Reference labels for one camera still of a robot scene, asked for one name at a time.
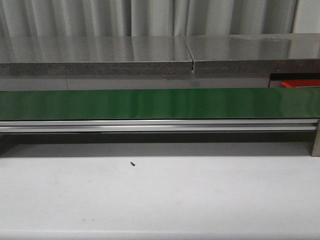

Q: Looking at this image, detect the grey stone counter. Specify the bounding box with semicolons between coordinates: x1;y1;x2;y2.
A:
0;33;320;91

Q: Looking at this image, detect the red plastic tray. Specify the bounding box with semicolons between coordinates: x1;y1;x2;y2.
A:
281;79;320;88

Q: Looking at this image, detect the green conveyor belt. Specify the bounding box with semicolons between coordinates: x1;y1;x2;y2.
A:
0;87;320;121

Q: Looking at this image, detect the grey conveyor support leg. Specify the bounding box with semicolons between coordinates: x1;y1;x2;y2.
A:
311;122;320;157

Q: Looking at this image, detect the white pleated curtain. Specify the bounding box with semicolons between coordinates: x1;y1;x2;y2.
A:
0;0;298;37

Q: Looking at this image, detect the aluminium conveyor frame rail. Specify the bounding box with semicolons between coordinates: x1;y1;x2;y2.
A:
0;118;319;134

